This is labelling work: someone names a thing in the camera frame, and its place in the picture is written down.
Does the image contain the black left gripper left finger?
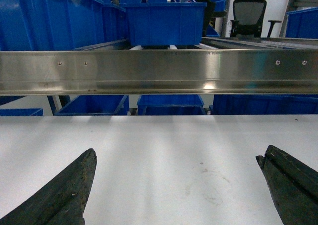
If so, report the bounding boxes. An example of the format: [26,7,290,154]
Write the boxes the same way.
[0,148,97,225]

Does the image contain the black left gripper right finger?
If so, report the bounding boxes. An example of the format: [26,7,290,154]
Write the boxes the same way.
[255,145,318,225]

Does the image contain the stainless steel shelf rack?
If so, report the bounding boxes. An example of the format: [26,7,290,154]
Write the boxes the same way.
[0,37,318,95]

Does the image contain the large blue bin on shelf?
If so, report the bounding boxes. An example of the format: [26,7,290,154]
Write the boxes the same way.
[125,2,207,46]

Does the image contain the blue bin lower right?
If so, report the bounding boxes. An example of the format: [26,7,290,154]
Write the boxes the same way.
[209,94,318,115]

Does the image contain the blue open bin lower left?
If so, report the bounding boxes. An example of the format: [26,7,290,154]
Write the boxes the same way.
[55,95,129,116]

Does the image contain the blue open bin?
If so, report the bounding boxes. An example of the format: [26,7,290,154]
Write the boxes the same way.
[137,94,206,116]
[55,95,129,116]

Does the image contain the blue open bin lower middle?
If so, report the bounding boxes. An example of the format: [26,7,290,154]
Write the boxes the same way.
[137,94,206,116]

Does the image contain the blue bin far right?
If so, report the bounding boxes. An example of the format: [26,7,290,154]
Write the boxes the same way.
[285,7,318,39]

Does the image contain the black mesh office chair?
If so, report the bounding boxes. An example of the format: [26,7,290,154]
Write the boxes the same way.
[230,0,267,38]

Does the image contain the large blue crate upper left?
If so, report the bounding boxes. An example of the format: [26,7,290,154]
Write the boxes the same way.
[0,0,128,51]

